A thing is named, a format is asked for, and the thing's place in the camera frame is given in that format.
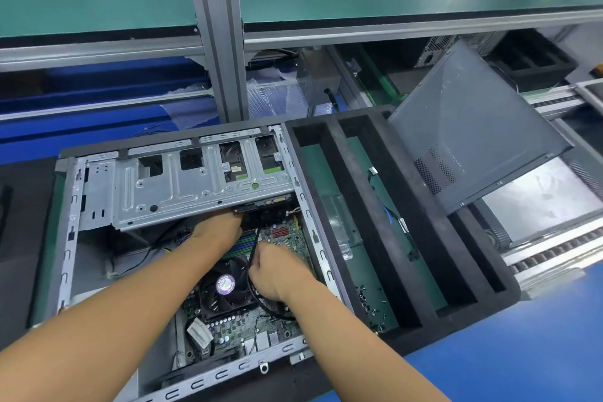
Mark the person's right hand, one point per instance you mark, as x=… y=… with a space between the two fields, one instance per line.
x=278 y=270

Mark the grey case side panel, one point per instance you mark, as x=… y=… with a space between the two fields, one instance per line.
x=480 y=124

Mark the clear plastic bag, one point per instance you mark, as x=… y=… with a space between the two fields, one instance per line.
x=278 y=91

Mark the person's left hand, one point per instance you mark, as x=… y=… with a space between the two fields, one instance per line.
x=219 y=227

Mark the grey metal conveyor plate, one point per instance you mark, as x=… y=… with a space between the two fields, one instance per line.
x=546 y=199

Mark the black CPU fan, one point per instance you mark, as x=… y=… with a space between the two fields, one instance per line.
x=226 y=282

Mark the thick aluminium frame post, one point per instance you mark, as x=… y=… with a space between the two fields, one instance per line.
x=217 y=20

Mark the blue plastic crate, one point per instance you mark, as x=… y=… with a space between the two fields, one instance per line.
x=94 y=100

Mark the person's right forearm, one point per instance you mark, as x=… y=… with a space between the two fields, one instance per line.
x=363 y=350

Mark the distant computer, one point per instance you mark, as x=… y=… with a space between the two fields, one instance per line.
x=435 y=48

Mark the green motherboard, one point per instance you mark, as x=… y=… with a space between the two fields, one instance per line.
x=226 y=326

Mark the aluminium conveyor frame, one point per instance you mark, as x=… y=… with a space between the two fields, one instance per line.
x=565 y=256

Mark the person's left forearm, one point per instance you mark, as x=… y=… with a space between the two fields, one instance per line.
x=104 y=322

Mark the black divided foam tray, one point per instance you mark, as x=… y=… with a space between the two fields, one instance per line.
x=405 y=246

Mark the dark grey computer case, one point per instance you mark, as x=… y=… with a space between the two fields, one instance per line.
x=198 y=180

